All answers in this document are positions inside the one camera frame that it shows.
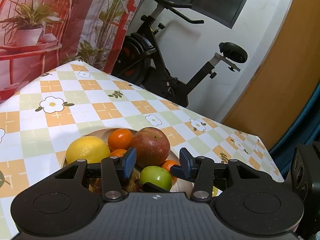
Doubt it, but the black exercise bike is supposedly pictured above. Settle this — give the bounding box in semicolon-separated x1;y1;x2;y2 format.
116;0;248;108

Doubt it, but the dark window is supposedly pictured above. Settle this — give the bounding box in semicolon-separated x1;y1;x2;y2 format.
172;0;257;29

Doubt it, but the small brown round fruit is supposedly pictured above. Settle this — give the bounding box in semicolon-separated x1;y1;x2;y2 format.
89;179;103;194
122;170;144;193

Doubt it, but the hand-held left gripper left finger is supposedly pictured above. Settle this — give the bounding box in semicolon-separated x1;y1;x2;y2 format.
32;147;137;203

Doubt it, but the checkered floral tablecloth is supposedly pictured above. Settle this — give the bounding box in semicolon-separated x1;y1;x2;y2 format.
0;60;285;240

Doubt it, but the yellow lemon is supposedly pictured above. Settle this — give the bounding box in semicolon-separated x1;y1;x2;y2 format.
65;136;111;164

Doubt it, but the green apple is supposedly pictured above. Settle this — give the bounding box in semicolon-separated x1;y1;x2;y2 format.
139;165;173;192

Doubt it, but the mandarin orange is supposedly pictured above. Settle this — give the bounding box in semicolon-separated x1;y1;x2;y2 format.
160;160;181;180
109;149;128;158
107;128;133;151

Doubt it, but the teal curtain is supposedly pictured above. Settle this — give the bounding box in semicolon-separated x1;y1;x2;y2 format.
269;80;320;160

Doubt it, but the wooden door panel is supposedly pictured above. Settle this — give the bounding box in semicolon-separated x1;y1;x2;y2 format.
221;0;320;150

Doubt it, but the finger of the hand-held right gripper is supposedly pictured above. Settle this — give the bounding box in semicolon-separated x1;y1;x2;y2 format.
170;165;184;178
143;182;170;193

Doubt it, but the cream plate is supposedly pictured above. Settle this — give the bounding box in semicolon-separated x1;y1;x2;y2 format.
61;127;220;198

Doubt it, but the printed room scene backdrop cloth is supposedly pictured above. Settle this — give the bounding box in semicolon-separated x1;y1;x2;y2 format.
0;0;150;103

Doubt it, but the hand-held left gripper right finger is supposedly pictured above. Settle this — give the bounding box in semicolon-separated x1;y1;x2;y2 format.
179;147;285;202

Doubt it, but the red apple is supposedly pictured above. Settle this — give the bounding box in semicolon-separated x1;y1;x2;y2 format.
130;127;171;169

